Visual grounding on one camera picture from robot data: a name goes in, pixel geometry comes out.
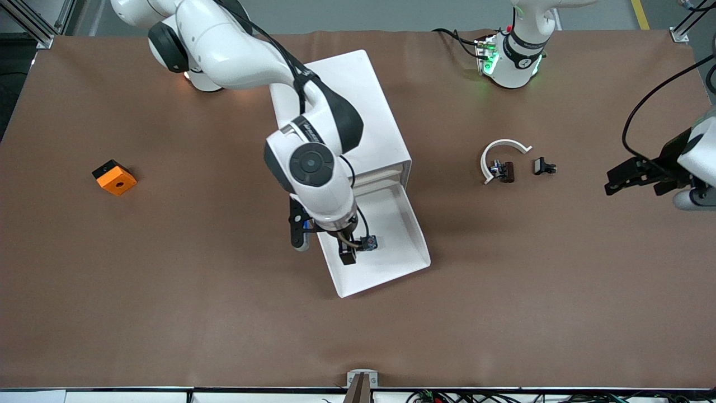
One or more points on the orange block with hole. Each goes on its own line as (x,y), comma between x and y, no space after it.
(117,182)

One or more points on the small brown plastic block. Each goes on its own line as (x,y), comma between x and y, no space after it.
(508,172)

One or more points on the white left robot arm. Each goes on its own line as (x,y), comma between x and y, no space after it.
(517,61)

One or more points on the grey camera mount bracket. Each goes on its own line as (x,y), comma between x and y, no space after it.
(362,386)

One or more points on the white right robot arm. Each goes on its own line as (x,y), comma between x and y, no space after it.
(224,50)

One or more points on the aluminium frame post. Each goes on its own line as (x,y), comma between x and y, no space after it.
(45,40)
(679,34)

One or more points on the white curved pipe clamp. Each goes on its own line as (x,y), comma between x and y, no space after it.
(484,165)

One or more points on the brown table mat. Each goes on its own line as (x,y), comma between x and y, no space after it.
(168,280)

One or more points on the small black switch part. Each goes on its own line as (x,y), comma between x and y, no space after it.
(540,165)

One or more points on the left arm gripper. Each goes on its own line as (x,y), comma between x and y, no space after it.
(669,158)

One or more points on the green push button switch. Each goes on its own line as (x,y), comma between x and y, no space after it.
(369,243)

